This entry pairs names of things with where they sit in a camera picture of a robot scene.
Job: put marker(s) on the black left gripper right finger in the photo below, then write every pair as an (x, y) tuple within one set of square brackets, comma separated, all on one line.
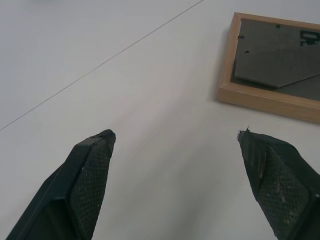
[(277, 185)]

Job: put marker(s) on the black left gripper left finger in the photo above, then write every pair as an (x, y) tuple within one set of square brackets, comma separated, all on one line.
[(75, 190)]

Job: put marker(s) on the wooden picture frame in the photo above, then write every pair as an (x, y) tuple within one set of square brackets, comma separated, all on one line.
[(270, 60)]

